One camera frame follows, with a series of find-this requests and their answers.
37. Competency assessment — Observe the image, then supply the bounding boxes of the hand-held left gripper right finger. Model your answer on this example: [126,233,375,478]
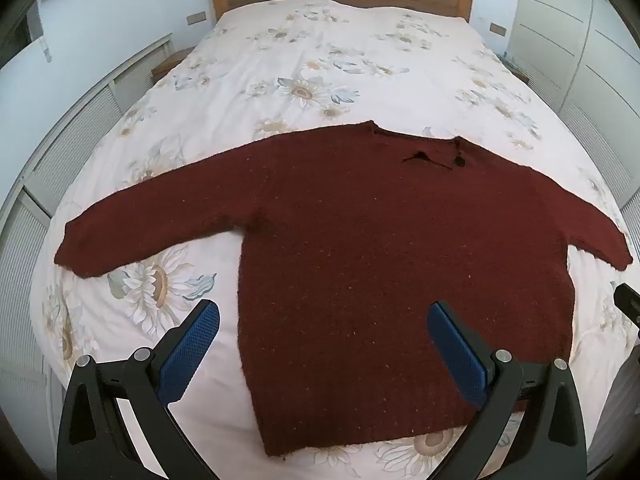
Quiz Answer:
[426,301,588,480]

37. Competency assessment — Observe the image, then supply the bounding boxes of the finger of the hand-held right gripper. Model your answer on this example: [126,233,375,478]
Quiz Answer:
[612,282,640,328]

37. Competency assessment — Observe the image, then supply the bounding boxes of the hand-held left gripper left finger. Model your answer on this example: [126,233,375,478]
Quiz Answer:
[56,299,223,480]

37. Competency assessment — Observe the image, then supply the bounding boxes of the dark red knit sweater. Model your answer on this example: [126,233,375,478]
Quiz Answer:
[54,120,633,458]

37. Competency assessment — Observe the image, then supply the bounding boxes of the white slatted window cabinet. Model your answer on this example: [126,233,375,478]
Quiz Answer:
[0,35,173,461]

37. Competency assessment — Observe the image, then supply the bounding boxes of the wooden nightstand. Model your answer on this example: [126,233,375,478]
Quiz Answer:
[151,47,196,77]

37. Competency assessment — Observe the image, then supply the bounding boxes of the white wardrobe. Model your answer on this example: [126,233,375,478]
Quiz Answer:
[505,0,640,211]

